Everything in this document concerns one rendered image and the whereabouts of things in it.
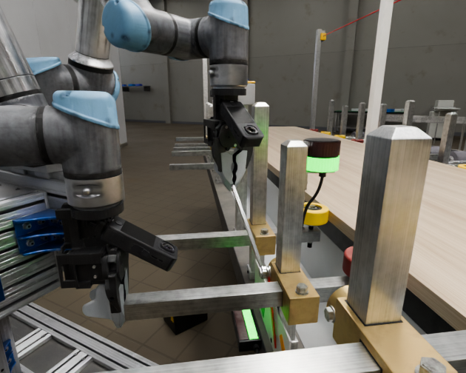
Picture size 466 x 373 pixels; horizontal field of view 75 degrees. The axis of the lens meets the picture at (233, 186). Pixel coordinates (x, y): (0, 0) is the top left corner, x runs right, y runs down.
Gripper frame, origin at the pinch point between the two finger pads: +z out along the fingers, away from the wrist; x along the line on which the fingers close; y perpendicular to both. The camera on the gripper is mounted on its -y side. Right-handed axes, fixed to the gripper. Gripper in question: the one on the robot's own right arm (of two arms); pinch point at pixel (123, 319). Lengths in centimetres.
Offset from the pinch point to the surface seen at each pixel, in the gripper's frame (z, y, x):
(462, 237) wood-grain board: -9, -65, -5
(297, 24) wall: -317, -433, -1199
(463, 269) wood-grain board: -8, -55, 5
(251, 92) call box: -37, -31, -52
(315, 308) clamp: -3.0, -30.4, 4.9
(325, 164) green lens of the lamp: -24.9, -32.6, -1.1
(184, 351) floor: 82, -7, -78
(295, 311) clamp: -2.7, -27.1, 5.0
